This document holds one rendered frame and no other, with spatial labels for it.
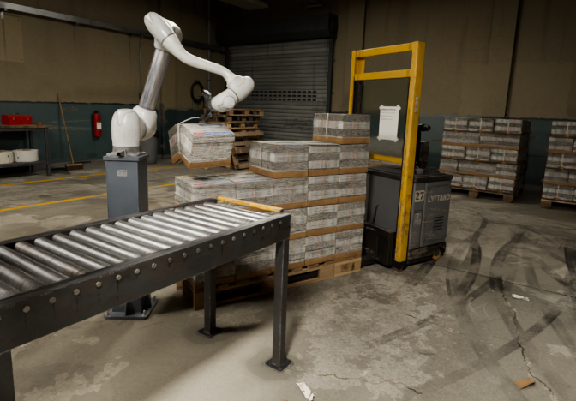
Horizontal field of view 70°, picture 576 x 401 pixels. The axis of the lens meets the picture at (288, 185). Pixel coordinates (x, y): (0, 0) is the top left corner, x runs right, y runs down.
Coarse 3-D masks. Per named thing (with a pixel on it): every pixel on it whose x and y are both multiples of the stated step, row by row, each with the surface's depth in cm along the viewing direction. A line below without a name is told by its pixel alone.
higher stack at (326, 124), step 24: (336, 120) 314; (360, 120) 317; (360, 144) 322; (360, 192) 329; (336, 216) 322; (360, 216) 334; (336, 240) 324; (360, 240) 339; (336, 264) 328; (360, 264) 343
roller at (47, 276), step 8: (0, 248) 140; (8, 248) 140; (0, 256) 138; (8, 256) 135; (16, 256) 134; (24, 256) 134; (16, 264) 131; (24, 264) 129; (32, 264) 128; (40, 264) 128; (24, 272) 128; (32, 272) 125; (40, 272) 123; (48, 272) 122; (56, 272) 122; (40, 280) 122; (48, 280) 120; (56, 280) 118
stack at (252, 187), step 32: (192, 192) 254; (224, 192) 263; (256, 192) 278; (288, 192) 292; (320, 192) 307; (320, 224) 312; (256, 256) 286; (320, 256) 318; (192, 288) 267; (224, 288) 275
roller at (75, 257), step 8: (40, 240) 151; (48, 240) 150; (48, 248) 145; (56, 248) 143; (64, 248) 142; (64, 256) 139; (72, 256) 137; (80, 256) 136; (88, 256) 136; (80, 264) 134; (88, 264) 131; (96, 264) 130; (104, 264) 130
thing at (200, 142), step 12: (192, 132) 247; (204, 132) 251; (216, 132) 256; (228, 132) 260; (192, 144) 247; (204, 144) 251; (216, 144) 257; (228, 144) 261; (192, 156) 251; (204, 156) 256; (216, 156) 261; (228, 156) 266
